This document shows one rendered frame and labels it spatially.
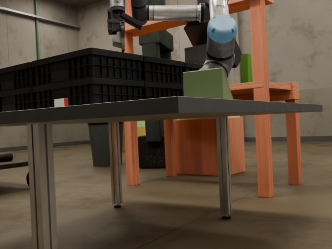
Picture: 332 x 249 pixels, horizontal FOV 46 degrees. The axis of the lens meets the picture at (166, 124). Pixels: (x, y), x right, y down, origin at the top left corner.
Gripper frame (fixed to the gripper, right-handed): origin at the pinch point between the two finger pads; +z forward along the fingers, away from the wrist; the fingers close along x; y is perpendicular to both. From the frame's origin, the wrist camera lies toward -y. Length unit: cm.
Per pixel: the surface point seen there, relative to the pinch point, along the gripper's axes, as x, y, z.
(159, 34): -332, -52, -121
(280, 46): -765, -411, -232
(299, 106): 11, -81, 33
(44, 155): 52, 28, 51
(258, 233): -30, -70, 97
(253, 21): -109, -105, -54
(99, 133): -421, 40, 4
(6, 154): -246, 127, 37
